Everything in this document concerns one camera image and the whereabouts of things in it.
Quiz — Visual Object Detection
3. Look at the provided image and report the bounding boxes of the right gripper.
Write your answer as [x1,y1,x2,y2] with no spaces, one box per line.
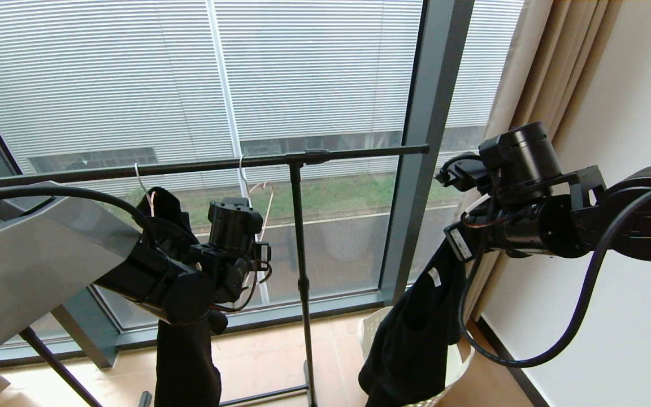
[444,196,576,262]

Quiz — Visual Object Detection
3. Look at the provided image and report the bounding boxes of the black garment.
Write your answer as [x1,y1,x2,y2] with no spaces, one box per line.
[357,236,468,407]

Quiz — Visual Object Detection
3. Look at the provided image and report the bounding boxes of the black shorts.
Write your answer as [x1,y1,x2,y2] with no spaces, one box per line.
[135,187,223,407]

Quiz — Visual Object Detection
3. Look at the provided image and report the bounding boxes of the pink clothes hanger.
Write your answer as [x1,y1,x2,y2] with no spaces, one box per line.
[134,162,158,219]
[238,155,275,245]

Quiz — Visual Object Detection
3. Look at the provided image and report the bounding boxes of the white laundry basket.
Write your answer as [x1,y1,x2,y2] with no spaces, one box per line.
[357,305,476,407]

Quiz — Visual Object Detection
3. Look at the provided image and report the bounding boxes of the black clothes rack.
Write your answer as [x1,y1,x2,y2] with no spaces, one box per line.
[0,144,431,407]

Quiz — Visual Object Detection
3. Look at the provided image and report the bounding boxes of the window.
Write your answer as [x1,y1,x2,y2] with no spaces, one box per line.
[0,0,525,369]

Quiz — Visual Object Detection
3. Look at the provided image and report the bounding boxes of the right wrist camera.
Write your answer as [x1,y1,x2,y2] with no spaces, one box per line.
[434,151,494,194]

